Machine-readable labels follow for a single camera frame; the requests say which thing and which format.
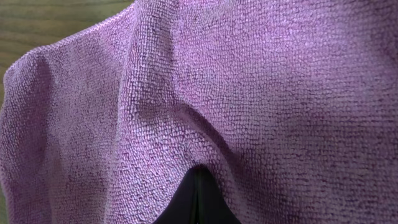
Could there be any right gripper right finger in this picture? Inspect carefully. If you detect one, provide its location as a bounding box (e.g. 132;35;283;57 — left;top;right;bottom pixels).
198;166;241;224

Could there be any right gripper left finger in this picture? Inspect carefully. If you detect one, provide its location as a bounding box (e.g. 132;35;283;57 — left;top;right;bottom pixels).
154;168;198;224

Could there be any purple microfiber cloth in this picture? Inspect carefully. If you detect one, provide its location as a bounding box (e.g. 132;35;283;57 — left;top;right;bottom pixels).
1;0;397;223

